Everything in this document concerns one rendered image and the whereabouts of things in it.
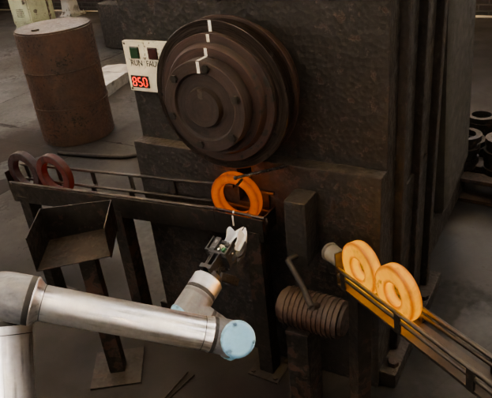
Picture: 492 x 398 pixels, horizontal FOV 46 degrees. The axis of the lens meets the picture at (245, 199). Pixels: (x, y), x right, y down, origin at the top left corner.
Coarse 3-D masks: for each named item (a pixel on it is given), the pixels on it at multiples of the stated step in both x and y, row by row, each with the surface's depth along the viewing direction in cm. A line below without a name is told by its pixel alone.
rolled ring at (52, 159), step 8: (40, 160) 239; (48, 160) 236; (56, 160) 234; (40, 168) 241; (64, 168) 234; (40, 176) 244; (48, 176) 245; (64, 176) 235; (72, 176) 237; (48, 184) 244; (56, 184) 245; (64, 184) 238; (72, 184) 238
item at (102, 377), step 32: (32, 224) 199; (64, 224) 212; (96, 224) 213; (32, 256) 194; (64, 256) 202; (96, 256) 198; (96, 288) 211; (128, 352) 241; (96, 384) 227; (128, 384) 226
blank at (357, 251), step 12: (360, 240) 160; (348, 252) 162; (360, 252) 156; (372, 252) 155; (348, 264) 164; (372, 264) 154; (360, 276) 163; (372, 276) 154; (360, 288) 162; (372, 288) 156
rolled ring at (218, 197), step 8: (224, 176) 190; (232, 176) 189; (216, 184) 194; (224, 184) 192; (240, 184) 189; (248, 184) 187; (216, 192) 196; (248, 192) 189; (256, 192) 188; (216, 200) 197; (224, 200) 199; (256, 200) 189; (232, 208) 199; (256, 208) 190
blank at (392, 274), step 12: (396, 264) 146; (384, 276) 148; (396, 276) 143; (408, 276) 142; (384, 288) 150; (396, 288) 144; (408, 288) 140; (384, 300) 152; (396, 300) 150; (408, 300) 141; (420, 300) 141; (408, 312) 142; (420, 312) 142
